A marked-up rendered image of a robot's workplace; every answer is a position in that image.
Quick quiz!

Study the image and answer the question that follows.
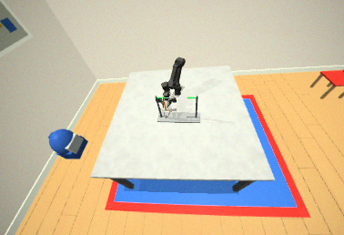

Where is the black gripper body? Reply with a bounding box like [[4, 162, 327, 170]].
[[157, 97, 177, 103]]

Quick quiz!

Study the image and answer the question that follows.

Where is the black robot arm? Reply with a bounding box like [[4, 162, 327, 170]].
[[161, 57, 186, 97]]

